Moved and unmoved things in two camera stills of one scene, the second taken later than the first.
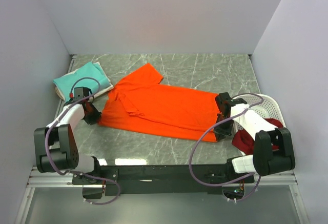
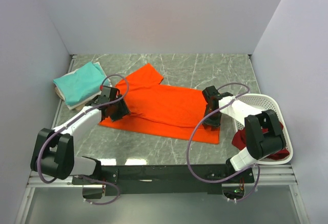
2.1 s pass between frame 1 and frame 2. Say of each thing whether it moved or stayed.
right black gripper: moved
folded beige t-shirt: stayed
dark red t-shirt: stayed
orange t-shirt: stayed
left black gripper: moved
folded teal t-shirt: stayed
